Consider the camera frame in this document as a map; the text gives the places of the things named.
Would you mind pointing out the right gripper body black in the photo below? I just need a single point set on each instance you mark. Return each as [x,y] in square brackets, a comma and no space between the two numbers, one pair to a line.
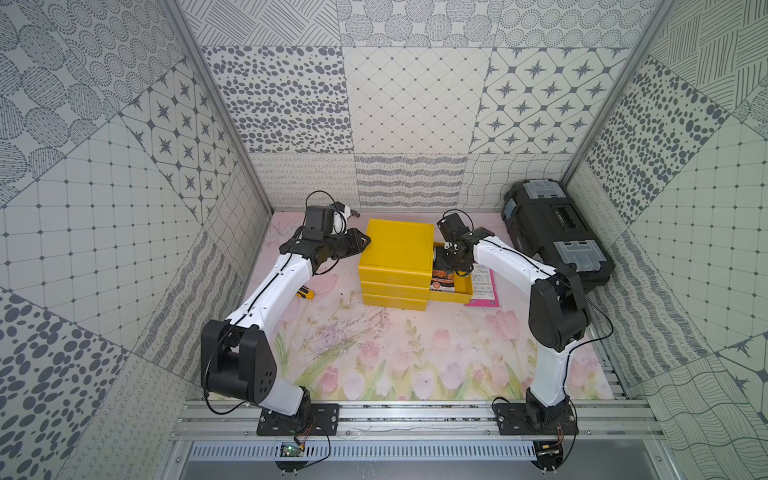
[460,264]

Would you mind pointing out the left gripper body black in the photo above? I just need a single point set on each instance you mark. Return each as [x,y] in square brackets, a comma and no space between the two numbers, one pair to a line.
[347,243]

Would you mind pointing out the dark orange fruit seed bag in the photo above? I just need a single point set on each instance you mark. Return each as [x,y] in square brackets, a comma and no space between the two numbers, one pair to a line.
[443,277]

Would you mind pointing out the yellow plastic drawer cabinet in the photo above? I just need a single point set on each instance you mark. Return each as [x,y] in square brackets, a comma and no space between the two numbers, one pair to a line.
[395,270]

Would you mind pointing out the pink seed bag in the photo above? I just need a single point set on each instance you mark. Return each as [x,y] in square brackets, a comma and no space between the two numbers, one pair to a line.
[484,289]

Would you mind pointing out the yellow drawer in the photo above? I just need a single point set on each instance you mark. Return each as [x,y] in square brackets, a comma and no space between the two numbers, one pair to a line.
[463,292]

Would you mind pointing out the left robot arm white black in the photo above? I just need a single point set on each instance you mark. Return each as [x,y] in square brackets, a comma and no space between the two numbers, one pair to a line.
[237,357]

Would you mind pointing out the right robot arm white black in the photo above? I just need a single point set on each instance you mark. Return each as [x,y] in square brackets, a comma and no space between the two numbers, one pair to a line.
[558,315]

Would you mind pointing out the yellow black utility knife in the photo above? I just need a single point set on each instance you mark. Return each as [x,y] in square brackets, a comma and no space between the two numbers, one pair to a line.
[305,293]

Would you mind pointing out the black plastic toolbox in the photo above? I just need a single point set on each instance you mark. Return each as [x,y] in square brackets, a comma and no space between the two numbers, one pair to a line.
[544,222]

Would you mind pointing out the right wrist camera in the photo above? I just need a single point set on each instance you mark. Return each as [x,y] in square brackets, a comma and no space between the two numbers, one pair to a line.
[452,227]

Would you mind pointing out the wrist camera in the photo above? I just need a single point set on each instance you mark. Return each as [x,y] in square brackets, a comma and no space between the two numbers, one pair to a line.
[322,221]
[452,227]

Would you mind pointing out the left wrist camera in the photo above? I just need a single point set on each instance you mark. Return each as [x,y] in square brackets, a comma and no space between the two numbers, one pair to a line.
[322,221]

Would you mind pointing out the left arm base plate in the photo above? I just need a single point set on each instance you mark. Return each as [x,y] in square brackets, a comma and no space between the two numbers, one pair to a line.
[318,418]

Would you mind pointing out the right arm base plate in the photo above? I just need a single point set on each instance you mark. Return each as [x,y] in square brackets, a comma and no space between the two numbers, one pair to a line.
[521,419]

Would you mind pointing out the aluminium frame rail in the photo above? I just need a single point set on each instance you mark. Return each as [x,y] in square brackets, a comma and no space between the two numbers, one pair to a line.
[446,420]

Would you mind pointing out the white slotted cable duct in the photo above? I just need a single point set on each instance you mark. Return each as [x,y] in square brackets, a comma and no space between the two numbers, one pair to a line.
[402,450]

